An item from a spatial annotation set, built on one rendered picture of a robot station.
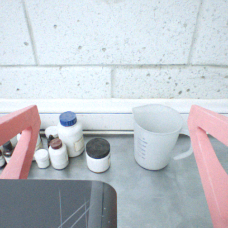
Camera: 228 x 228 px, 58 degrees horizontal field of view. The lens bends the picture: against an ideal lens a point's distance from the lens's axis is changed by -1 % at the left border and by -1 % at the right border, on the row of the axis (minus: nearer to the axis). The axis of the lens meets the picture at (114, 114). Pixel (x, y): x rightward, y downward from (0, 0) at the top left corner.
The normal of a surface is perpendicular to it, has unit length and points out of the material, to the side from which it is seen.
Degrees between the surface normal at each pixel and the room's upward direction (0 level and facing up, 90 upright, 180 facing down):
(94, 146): 0
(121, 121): 90
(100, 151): 0
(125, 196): 0
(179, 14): 90
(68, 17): 90
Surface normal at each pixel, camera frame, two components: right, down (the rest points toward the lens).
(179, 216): 0.00, -0.80
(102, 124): 0.00, 0.60
